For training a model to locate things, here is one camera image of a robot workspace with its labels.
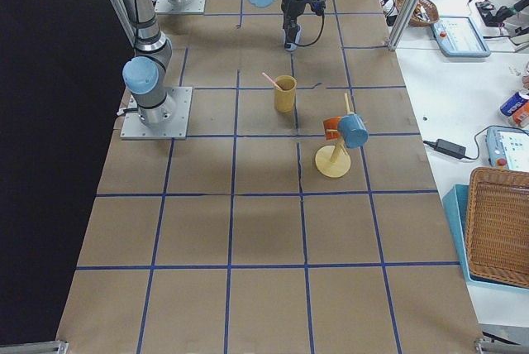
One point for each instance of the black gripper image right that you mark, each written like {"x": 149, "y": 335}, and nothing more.
{"x": 294, "y": 6}

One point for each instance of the wooden cylindrical holder cup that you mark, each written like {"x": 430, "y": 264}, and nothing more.
{"x": 284, "y": 95}

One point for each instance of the orange mug on stand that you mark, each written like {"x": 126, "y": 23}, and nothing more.
{"x": 331, "y": 128}

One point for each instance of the blue mug on stand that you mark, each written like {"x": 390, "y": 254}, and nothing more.
{"x": 353, "y": 130}

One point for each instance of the wooden mug tree stand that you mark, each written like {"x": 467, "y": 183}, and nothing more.
{"x": 334, "y": 161}

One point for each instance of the small wicker basket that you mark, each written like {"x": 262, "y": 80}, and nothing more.
{"x": 424, "y": 14}

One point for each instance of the teach pendant upper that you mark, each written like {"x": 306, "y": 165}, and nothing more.
{"x": 459, "y": 37}

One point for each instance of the teach pendant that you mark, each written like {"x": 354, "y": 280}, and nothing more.
{"x": 507, "y": 148}
{"x": 459, "y": 37}

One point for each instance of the black power adapter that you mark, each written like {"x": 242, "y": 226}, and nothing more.
{"x": 447, "y": 148}

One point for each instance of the light blue tray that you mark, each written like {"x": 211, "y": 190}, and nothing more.
{"x": 455, "y": 207}

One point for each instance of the drink can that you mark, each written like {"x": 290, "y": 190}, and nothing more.
{"x": 515, "y": 108}

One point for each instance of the teach pendant lower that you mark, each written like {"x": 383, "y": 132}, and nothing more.
{"x": 507, "y": 148}

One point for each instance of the large wicker basket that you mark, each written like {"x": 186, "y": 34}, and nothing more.
{"x": 496, "y": 226}

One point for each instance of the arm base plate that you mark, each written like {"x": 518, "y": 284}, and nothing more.
{"x": 180, "y": 7}
{"x": 168, "y": 121}

